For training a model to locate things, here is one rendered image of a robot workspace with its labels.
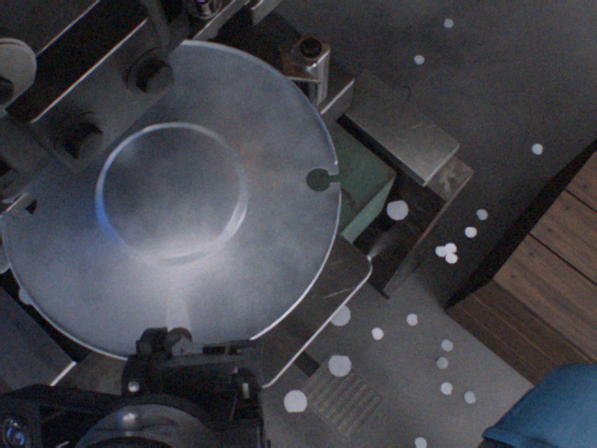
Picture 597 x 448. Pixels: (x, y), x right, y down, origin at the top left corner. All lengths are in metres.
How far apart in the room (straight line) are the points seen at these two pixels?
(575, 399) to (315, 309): 0.31
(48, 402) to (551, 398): 0.26
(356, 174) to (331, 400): 0.54
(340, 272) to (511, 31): 1.15
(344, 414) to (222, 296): 0.64
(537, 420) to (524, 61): 1.37
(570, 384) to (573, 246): 0.81
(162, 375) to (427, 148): 0.45
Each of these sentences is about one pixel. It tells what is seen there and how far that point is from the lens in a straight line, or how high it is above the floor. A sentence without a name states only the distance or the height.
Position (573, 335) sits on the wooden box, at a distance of 1.04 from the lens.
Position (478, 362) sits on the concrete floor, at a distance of 1.35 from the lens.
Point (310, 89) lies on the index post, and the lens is 0.62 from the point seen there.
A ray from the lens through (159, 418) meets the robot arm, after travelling 0.29.
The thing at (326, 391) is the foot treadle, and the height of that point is 0.16.
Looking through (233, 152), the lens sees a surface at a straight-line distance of 0.56.
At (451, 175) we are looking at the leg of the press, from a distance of 0.75.
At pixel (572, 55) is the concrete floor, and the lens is 1.63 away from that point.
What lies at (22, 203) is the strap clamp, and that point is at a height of 0.75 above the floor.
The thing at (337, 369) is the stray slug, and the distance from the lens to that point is 0.66.
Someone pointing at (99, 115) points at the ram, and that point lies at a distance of 0.43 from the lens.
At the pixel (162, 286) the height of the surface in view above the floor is 0.78.
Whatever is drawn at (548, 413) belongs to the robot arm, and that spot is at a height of 1.07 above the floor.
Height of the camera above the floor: 1.30
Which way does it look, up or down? 75 degrees down
